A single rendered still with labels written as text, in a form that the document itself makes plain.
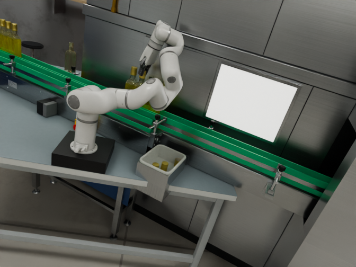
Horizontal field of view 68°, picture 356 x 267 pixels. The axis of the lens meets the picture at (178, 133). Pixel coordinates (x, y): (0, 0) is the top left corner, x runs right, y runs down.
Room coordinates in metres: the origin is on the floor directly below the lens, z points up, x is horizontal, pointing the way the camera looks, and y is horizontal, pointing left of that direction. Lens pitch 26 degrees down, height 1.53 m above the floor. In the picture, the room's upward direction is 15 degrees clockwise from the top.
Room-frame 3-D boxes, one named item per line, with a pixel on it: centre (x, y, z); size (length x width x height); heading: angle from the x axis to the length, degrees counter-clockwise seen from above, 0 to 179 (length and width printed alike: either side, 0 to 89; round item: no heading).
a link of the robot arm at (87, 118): (1.07, 0.42, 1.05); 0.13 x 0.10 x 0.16; 169
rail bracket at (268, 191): (1.06, -0.49, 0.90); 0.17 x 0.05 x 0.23; 162
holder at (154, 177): (1.16, 0.03, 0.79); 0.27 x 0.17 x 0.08; 162
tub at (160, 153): (1.13, 0.04, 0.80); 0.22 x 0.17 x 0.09; 162
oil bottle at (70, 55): (1.74, 0.84, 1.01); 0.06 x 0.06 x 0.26; 58
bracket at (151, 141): (1.28, 0.11, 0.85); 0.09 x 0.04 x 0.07; 162
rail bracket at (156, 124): (1.26, 0.11, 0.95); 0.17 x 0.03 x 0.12; 162
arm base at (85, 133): (1.07, 0.42, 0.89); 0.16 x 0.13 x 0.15; 8
